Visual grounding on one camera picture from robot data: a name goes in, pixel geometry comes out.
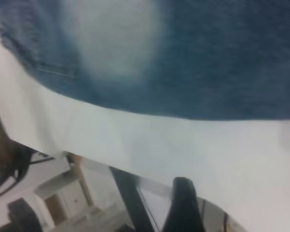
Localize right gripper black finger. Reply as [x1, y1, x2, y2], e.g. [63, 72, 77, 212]
[160, 177, 206, 232]

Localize blue denim shorts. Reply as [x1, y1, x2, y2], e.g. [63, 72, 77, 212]
[0, 0, 290, 121]

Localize black table leg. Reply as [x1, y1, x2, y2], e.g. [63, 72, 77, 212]
[109, 166, 158, 232]

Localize white cabinet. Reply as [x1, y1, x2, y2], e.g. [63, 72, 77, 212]
[33, 173, 90, 218]

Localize black round object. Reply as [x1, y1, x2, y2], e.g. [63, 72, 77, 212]
[6, 197, 43, 232]

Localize brown blurry object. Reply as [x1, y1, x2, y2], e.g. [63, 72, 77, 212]
[0, 110, 17, 172]

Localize wooden post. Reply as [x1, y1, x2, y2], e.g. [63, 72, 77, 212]
[69, 154, 94, 208]

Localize black cable loop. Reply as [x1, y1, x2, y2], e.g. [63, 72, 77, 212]
[0, 145, 55, 198]

